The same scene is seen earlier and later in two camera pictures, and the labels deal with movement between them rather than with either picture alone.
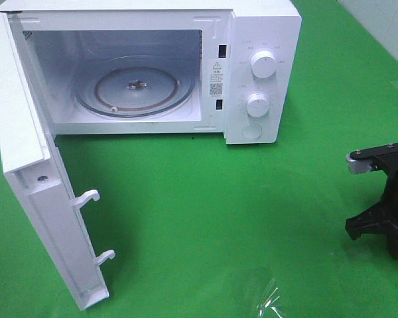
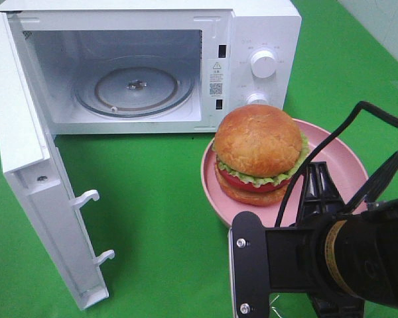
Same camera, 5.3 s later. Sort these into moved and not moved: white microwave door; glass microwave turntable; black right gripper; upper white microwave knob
Moved: black right gripper
Not moved: glass microwave turntable; white microwave door; upper white microwave knob
